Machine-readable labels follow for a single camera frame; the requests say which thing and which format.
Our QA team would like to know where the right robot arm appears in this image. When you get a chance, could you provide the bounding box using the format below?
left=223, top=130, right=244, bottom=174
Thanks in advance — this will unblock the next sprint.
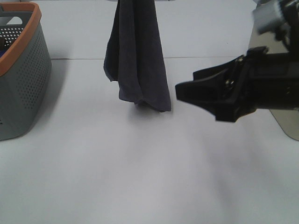
left=175, top=0, right=299, bottom=122

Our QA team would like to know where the beige bin grey rim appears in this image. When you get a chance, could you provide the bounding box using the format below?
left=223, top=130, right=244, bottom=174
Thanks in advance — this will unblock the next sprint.
left=249, top=29, right=299, bottom=141

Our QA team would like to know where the blue towel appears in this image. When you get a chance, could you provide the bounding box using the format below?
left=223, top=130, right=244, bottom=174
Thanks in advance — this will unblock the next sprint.
left=0, top=49, right=7, bottom=57

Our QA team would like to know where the dark grey towel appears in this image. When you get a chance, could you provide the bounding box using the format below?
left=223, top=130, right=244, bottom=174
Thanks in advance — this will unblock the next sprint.
left=103, top=0, right=171, bottom=112

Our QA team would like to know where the brown towel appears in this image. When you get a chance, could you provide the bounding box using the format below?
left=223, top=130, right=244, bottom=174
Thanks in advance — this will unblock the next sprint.
left=0, top=38, right=6, bottom=49

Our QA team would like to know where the grey perforated basket orange rim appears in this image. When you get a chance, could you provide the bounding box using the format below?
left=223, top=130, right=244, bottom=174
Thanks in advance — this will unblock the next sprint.
left=0, top=2, right=52, bottom=140

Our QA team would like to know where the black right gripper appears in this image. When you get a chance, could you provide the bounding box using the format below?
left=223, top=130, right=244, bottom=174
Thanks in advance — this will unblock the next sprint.
left=175, top=46, right=299, bottom=122

